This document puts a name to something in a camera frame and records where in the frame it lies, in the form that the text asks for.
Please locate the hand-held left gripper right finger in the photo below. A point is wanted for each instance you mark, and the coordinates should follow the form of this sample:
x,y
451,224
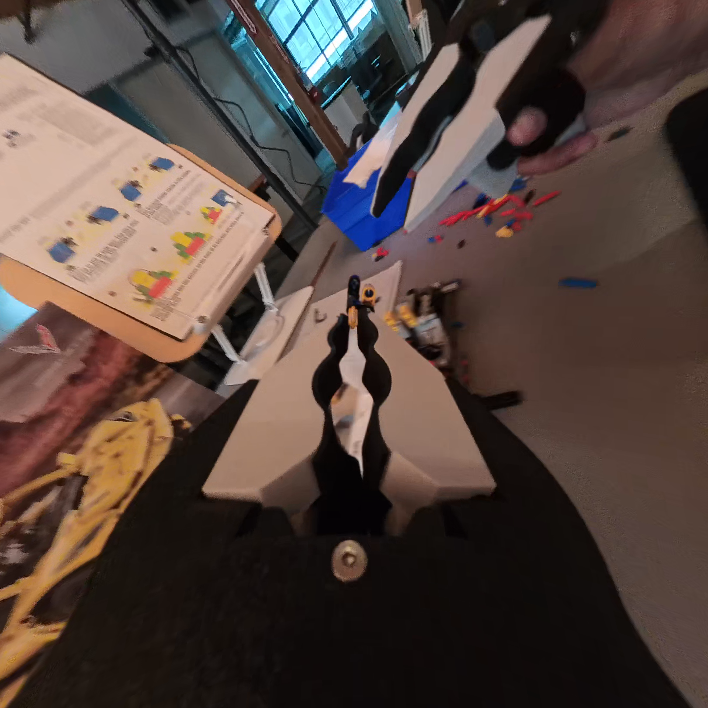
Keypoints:
x,y
437,426

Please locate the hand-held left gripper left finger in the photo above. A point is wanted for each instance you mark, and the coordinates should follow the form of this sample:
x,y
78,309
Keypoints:
x,y
265,426

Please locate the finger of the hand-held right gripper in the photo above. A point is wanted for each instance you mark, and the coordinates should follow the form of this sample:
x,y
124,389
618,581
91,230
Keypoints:
x,y
426,83
475,127

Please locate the partly built lego car chassis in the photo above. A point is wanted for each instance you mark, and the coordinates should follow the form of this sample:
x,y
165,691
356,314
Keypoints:
x,y
426,326

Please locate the small black yellow lego assembly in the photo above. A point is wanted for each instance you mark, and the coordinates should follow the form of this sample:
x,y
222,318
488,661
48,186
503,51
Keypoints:
x,y
368,293

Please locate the black lego beam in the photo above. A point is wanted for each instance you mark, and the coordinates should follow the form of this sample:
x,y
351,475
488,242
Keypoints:
x,y
504,399

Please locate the pile of small lego pieces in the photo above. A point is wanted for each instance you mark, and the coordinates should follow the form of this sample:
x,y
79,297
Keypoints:
x,y
498,213

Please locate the lego instruction booklet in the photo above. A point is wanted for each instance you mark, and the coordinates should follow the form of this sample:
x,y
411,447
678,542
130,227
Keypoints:
x,y
381,282

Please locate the lego set cardboard box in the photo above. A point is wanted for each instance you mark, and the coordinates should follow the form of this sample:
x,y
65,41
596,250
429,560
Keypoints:
x,y
83,442

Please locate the blue lego pin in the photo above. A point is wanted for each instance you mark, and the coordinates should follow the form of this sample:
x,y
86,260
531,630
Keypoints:
x,y
578,283

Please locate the person's right hand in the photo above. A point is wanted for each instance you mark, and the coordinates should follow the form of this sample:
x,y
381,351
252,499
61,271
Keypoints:
x,y
636,55

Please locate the white paper bags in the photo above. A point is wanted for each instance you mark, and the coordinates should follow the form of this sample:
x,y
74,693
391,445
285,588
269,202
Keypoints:
x,y
368,160

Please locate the blue plastic bin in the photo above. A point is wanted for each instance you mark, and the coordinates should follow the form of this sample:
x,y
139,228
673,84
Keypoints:
x,y
365,215

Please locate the printed instruction sheet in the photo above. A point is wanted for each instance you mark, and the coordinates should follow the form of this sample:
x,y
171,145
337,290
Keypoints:
x,y
110,193

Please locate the brown wooden post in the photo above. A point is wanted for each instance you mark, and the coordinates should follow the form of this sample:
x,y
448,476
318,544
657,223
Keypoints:
x,y
298,83

